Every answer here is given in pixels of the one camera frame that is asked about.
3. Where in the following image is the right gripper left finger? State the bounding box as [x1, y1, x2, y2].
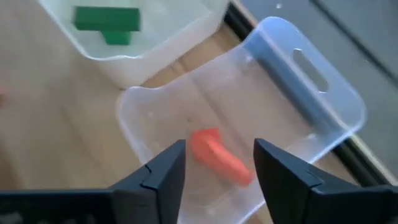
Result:
[108, 139, 187, 224]

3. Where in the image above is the white plastic bin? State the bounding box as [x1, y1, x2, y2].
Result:
[37, 0, 231, 90]

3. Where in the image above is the clear plastic bin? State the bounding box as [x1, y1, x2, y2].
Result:
[115, 16, 368, 224]

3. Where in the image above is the small green wooden cube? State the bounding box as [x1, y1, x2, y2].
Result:
[101, 30, 132, 46]

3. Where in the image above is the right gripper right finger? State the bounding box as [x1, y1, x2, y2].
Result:
[253, 138, 398, 224]

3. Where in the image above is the green wooden block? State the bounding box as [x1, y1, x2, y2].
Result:
[73, 6, 141, 32]

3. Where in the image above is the red wooden block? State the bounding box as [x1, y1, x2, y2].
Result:
[188, 127, 254, 187]

